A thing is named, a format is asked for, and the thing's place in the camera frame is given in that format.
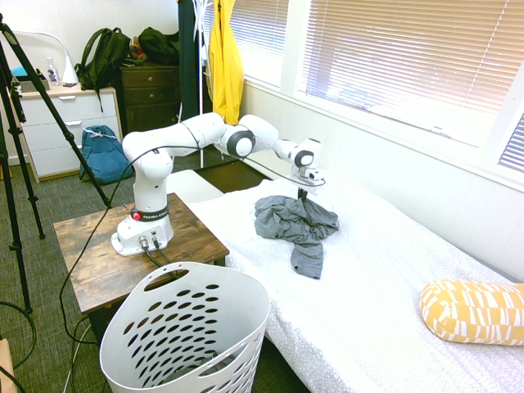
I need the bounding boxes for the yellow patterned bolster pillow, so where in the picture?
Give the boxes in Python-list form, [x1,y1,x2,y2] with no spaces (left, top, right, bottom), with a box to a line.
[419,279,524,347]

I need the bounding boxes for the white perforated laundry basket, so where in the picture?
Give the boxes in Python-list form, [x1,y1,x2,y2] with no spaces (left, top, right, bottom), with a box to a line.
[99,261,272,393]

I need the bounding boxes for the grey garment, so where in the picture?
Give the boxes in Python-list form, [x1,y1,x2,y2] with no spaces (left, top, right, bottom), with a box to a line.
[253,195,341,281]

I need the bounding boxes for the brown stuffed toy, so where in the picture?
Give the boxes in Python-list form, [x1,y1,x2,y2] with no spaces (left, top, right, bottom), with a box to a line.
[129,35,147,62]

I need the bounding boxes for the long black robot cable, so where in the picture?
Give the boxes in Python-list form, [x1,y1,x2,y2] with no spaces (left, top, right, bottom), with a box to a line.
[59,145,328,349]

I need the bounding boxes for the cream bench cushion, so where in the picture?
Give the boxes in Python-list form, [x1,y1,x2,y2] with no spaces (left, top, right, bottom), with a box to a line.
[165,169,225,204]

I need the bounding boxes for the dark navy hanging garment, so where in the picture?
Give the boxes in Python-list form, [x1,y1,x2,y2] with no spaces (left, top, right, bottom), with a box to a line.
[178,0,205,120]

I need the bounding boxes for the thin base cable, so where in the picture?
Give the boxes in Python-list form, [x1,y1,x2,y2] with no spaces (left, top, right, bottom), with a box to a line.
[155,243,182,282]

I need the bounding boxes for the grey box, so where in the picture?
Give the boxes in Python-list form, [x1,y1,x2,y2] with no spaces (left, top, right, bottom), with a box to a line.
[18,79,50,93]

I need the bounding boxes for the blue drawstring bag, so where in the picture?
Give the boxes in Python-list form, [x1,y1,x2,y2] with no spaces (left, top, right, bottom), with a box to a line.
[79,124,135,185]

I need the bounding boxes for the white drawer dresser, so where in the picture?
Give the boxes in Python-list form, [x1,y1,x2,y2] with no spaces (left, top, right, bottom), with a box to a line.
[16,85,124,183]

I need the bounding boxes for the white coat rack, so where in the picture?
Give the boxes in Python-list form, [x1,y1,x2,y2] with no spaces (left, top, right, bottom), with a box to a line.
[171,0,225,169]

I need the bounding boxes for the yellow hanging jacket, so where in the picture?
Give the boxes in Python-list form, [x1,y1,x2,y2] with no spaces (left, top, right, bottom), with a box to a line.
[206,0,246,127]

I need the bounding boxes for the rustic wooden side table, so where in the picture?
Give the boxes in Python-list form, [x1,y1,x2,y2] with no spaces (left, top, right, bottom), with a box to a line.
[52,192,230,353]

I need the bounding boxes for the black camera tripod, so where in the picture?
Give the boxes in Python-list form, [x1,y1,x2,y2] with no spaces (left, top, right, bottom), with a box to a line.
[0,11,112,314]

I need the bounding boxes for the white floor cable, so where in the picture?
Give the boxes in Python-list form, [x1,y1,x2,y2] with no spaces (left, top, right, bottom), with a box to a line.
[68,323,99,393]

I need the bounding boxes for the clear plastic bottle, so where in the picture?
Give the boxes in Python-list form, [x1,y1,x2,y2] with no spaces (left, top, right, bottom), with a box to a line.
[46,56,61,87]

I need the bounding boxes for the wide white window blinds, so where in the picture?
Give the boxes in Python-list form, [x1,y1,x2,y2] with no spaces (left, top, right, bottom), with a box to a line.
[297,0,524,118]

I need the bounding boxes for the dark wooden dresser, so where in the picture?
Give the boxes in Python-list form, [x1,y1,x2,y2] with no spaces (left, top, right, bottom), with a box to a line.
[120,63,183,136]

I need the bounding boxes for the dark green duffel bag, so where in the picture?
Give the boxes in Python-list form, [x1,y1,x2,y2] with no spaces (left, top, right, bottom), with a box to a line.
[138,26,181,66]

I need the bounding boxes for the thick black base cable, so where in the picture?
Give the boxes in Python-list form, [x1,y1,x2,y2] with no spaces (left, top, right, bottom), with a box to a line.
[142,243,165,270]

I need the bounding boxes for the white bed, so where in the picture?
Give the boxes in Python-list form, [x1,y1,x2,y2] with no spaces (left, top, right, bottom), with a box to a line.
[165,166,524,393]

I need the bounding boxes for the narrow white window blinds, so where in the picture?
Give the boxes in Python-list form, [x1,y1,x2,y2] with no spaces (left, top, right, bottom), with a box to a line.
[498,113,524,167]
[202,0,290,89]

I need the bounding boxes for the white desk lamp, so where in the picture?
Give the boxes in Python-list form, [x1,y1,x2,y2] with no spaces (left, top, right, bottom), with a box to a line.
[11,30,79,87]

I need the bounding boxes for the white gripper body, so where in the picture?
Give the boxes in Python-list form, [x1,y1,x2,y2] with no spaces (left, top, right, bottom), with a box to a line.
[289,165,327,196]

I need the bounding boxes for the black floor cable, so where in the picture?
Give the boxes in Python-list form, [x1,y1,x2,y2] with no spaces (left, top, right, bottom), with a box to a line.
[0,300,38,393]

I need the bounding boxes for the dark green backpack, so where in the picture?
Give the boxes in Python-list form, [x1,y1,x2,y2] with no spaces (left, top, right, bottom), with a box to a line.
[74,27,133,112]

